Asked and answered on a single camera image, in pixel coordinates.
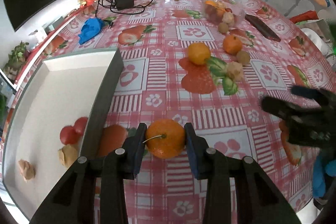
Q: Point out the red smartphone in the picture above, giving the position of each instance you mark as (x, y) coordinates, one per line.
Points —
(267, 32)

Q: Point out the beige husk fruit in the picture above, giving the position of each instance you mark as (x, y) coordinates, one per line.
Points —
(68, 155)
(26, 169)
(235, 71)

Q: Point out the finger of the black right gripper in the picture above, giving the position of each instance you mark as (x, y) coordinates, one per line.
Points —
(286, 108)
(322, 96)

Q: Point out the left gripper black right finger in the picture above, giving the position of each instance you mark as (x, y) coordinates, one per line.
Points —
(258, 199)

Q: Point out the potted green plant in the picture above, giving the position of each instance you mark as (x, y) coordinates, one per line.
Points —
(17, 58)

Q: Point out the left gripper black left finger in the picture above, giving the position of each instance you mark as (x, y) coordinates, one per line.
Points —
(72, 199)

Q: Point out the small tangerine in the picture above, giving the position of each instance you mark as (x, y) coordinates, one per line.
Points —
(232, 44)

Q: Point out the clear glass fruit bowl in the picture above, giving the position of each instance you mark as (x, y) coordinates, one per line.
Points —
(223, 11)

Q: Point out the red cherry tomato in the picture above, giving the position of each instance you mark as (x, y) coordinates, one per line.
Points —
(68, 135)
(80, 125)

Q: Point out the orange tangerine with stem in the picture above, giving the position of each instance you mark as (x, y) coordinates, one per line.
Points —
(165, 138)

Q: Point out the large orange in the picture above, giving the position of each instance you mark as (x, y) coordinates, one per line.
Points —
(198, 53)

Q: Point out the black power adapter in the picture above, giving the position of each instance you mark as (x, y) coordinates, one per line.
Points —
(123, 4)

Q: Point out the white tray box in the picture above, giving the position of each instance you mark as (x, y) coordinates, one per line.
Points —
(61, 90)

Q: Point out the brown round longan fruit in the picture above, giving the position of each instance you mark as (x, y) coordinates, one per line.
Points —
(243, 57)

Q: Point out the red patterned tablecloth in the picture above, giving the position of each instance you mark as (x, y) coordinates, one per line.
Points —
(159, 81)

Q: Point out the blue glove on table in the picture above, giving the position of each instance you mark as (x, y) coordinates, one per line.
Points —
(90, 29)

